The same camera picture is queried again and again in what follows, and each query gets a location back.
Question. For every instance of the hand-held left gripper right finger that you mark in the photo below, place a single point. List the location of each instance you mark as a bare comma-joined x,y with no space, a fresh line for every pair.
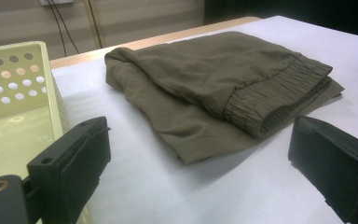
335,161

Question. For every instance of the pale yellow perforated basket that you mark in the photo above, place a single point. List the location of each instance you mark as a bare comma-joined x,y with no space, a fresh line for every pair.
12,137

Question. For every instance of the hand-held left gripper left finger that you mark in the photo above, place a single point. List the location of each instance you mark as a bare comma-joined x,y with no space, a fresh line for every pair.
71,165

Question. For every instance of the white power strip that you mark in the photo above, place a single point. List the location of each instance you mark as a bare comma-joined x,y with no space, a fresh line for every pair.
57,2

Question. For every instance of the olive green pants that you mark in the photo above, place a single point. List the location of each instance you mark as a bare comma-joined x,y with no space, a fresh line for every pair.
199,90

